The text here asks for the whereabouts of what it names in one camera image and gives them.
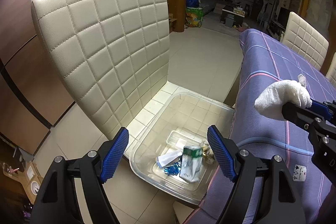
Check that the blue foil wrapper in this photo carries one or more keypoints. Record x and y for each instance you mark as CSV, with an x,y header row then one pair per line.
x,y
172,169

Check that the cream gold snack wrapper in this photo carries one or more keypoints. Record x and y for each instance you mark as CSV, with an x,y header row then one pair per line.
x,y
206,151

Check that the white and blue wrapper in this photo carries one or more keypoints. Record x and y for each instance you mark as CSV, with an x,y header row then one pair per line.
x,y
169,158

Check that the cream quilted chair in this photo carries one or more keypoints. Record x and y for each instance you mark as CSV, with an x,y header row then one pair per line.
x,y
302,37
332,67
105,43

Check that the purple plaid tablecloth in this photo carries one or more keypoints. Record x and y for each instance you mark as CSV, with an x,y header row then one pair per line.
x,y
267,61

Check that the printed cardboard box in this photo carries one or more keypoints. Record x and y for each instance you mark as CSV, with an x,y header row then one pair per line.
x,y
32,182

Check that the green white packet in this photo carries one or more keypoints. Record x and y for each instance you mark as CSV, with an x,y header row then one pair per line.
x,y
190,163

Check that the dark coffee table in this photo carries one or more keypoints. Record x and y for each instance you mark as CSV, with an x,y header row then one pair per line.
x,y
233,12

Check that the clear plastic tray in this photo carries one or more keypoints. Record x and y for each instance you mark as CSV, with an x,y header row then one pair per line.
x,y
181,136

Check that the white tissue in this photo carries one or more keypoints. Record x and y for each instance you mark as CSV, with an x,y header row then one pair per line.
x,y
283,94

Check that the grey sofa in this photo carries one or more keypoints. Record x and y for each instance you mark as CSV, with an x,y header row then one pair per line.
x,y
210,1

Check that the grey waste bin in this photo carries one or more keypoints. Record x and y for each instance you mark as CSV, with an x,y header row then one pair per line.
x,y
229,21

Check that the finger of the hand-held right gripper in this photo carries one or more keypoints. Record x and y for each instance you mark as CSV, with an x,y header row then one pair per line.
x,y
321,108
296,116

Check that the brown wooden cabinet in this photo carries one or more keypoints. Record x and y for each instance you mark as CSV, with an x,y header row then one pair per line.
x,y
21,56

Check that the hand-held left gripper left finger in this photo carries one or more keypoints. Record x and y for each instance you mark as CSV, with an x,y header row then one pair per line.
x,y
115,153

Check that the colourful shopping bag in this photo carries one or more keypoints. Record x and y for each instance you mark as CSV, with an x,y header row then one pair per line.
x,y
194,18

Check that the small silver foil packet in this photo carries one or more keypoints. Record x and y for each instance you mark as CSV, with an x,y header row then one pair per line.
x,y
302,81

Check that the pile of cardboard boxes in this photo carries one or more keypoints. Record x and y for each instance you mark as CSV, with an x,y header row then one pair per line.
x,y
172,22

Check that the clear plastic bin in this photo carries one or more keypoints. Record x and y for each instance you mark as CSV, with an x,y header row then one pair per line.
x,y
157,119

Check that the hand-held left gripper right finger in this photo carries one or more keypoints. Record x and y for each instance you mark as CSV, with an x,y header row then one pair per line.
x,y
220,153

